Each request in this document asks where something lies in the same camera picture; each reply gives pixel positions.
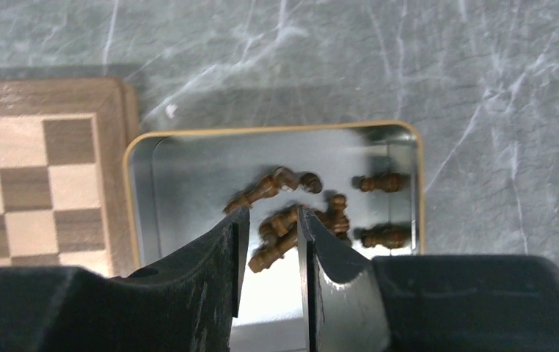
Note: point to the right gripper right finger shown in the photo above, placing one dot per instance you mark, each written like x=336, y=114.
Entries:
x=342, y=305

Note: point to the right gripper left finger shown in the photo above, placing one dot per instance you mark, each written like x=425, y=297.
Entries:
x=187, y=300

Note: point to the dark chess piece lying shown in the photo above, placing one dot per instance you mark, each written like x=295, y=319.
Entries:
x=386, y=236
x=388, y=182

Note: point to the dark chess pieces pile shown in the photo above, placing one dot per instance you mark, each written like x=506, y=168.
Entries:
x=280, y=234

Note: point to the dark chess bishop lying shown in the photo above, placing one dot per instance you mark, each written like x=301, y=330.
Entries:
x=269, y=186

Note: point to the wooden chess board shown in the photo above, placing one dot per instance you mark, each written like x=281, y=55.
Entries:
x=64, y=198

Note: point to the yellow metal tin tray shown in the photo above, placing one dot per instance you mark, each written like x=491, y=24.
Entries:
x=180, y=181

